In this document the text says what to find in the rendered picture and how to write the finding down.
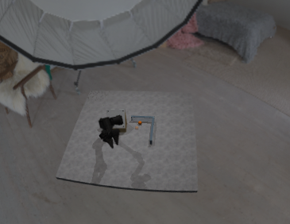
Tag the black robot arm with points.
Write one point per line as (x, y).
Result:
(109, 121)

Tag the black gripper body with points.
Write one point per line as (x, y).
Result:
(112, 131)

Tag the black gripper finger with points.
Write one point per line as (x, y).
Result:
(110, 143)
(115, 137)

